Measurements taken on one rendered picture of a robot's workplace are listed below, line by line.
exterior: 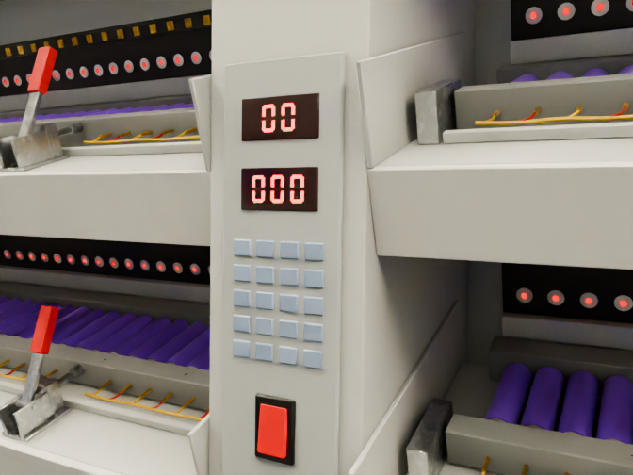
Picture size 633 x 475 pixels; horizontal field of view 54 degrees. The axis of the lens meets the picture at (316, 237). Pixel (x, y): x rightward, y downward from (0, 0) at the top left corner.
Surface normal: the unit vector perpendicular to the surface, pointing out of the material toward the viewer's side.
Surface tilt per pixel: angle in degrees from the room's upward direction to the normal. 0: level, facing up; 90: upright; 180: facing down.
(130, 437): 18
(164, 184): 108
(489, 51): 90
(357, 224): 90
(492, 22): 90
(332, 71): 90
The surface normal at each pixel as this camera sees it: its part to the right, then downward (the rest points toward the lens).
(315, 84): -0.47, 0.04
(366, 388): 0.88, 0.04
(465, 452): -0.45, 0.34
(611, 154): -0.13, -0.94
